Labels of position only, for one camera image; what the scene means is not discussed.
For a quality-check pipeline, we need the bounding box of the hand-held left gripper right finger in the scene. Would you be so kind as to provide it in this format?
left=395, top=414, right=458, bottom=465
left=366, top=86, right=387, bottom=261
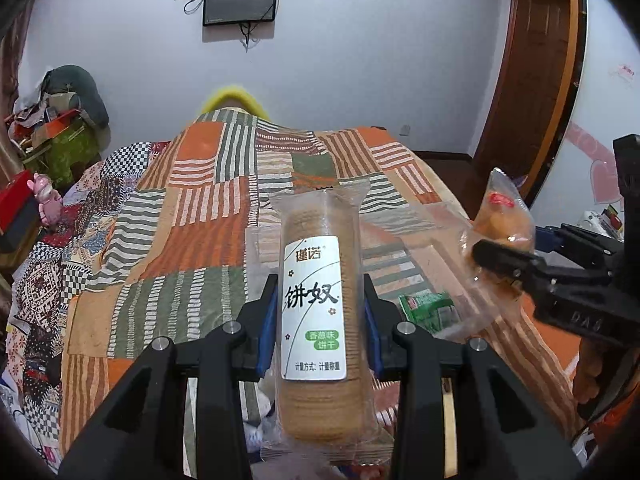
left=362, top=274, right=583, bottom=480

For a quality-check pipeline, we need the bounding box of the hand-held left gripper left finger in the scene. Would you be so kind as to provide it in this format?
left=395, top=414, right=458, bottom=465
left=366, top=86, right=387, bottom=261
left=57, top=274, right=280, bottom=480

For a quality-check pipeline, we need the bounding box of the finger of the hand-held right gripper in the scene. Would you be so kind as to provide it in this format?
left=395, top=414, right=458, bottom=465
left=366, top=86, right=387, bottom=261
left=472, top=239, right=551, bottom=294
left=534, top=224, right=627, bottom=272

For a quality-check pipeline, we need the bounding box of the clear bread packet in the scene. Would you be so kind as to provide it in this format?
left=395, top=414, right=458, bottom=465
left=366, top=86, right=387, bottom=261
left=460, top=167, right=538, bottom=311

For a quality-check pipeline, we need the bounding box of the biscuit packet with white label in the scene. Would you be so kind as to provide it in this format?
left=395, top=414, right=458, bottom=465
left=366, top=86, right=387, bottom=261
left=257, top=183, right=396, bottom=466

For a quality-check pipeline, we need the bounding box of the clear plastic box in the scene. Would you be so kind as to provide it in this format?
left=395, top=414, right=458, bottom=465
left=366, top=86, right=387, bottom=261
left=357, top=217, right=523, bottom=351

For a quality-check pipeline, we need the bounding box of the person's right hand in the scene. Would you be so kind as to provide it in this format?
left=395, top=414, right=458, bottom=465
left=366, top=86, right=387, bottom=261
left=572, top=335, right=609, bottom=409

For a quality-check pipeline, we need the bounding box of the green snack packet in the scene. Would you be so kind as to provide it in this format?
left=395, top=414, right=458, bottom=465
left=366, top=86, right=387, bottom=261
left=398, top=291, right=458, bottom=333

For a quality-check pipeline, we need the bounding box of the orange striped patchwork blanket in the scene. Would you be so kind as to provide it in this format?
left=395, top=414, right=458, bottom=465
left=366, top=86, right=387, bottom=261
left=57, top=110, right=583, bottom=461

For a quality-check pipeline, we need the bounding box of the wardrobe with heart print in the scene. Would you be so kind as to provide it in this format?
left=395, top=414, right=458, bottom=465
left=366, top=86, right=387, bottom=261
left=520, top=0, right=640, bottom=241

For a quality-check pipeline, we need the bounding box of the brown wooden door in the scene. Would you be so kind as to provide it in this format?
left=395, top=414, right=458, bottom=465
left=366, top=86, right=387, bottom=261
left=472, top=0, right=572, bottom=171

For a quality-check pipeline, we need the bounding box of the checkered patchwork quilt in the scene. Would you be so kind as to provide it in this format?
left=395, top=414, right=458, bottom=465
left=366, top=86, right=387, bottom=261
left=10, top=141, right=166, bottom=441

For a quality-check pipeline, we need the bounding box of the yellow cushion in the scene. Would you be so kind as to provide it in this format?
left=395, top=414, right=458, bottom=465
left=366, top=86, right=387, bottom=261
left=200, top=87, right=274, bottom=121

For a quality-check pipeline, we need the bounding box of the pink toy figure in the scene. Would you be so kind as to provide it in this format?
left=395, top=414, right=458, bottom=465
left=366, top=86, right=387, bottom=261
left=27, top=172, right=64, bottom=226

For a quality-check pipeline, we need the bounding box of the dark grey box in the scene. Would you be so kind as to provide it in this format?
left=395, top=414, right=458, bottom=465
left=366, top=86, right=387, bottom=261
left=0, top=210, right=42, bottom=254

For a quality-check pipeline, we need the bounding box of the green bag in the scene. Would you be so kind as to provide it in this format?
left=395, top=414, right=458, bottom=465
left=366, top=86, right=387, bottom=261
left=22, top=130, right=104, bottom=191

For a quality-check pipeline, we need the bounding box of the red box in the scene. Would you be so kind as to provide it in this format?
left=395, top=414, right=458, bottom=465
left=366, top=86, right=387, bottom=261
left=0, top=170, right=39, bottom=233

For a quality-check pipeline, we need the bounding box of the orange cardboard box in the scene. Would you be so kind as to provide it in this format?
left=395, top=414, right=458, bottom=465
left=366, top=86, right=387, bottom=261
left=34, top=109, right=84, bottom=147

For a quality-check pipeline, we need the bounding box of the striped brown curtain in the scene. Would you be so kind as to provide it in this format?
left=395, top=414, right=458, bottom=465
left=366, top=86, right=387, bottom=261
left=0, top=5, right=33, bottom=166

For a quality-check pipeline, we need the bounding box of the black monitor cable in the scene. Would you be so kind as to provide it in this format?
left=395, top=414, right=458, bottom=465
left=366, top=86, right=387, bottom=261
left=239, top=20, right=262, bottom=52

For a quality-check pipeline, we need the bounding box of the small black wall monitor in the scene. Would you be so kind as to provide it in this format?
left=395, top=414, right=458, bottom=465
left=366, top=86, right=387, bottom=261
left=202, top=0, right=279, bottom=27

